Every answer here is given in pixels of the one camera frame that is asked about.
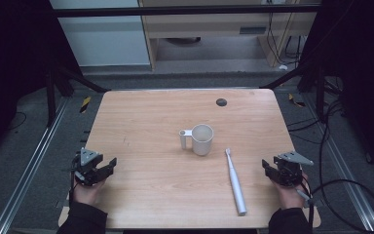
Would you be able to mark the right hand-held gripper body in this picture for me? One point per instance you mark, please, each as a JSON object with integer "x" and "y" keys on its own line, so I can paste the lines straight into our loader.
{"x": 289, "y": 169}

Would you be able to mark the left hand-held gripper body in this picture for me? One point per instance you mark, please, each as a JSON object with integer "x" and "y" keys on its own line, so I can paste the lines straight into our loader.
{"x": 87, "y": 164}

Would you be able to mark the person's right hand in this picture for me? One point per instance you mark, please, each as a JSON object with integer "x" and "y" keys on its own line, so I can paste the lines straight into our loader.
{"x": 289, "y": 196}

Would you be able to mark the person's left hand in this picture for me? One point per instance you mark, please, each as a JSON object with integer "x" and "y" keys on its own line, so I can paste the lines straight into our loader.
{"x": 87, "y": 193}

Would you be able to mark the white electric toothbrush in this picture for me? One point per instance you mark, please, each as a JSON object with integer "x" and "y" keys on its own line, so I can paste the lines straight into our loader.
{"x": 235, "y": 185}

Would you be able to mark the yellow black tape strip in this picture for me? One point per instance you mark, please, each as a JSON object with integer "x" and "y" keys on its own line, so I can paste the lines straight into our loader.
{"x": 85, "y": 104}
{"x": 296, "y": 101}

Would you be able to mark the black metal stand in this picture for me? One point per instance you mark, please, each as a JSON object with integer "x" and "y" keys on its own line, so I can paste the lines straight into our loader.
{"x": 50, "y": 97}
{"x": 319, "y": 94}

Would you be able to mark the dark round table grommet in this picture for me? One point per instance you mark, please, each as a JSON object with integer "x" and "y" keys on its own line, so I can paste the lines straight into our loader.
{"x": 221, "y": 102}

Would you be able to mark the small white floor object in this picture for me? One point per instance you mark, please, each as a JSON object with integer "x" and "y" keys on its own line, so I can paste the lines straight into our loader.
{"x": 283, "y": 67}

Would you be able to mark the white cabinet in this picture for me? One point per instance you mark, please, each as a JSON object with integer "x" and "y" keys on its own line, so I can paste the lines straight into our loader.
{"x": 104, "y": 42}

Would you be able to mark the dark curtain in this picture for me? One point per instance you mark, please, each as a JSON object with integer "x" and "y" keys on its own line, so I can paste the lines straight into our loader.
{"x": 9, "y": 65}
{"x": 363, "y": 65}

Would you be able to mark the light wooden desk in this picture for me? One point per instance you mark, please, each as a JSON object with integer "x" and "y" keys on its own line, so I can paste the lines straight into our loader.
{"x": 207, "y": 26}

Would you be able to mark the metal floor rail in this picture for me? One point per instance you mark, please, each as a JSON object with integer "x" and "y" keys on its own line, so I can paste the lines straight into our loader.
{"x": 32, "y": 159}
{"x": 347, "y": 175}

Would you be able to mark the black horizontal frame bar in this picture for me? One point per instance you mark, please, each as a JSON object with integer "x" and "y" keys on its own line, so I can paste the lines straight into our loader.
{"x": 175, "y": 11}

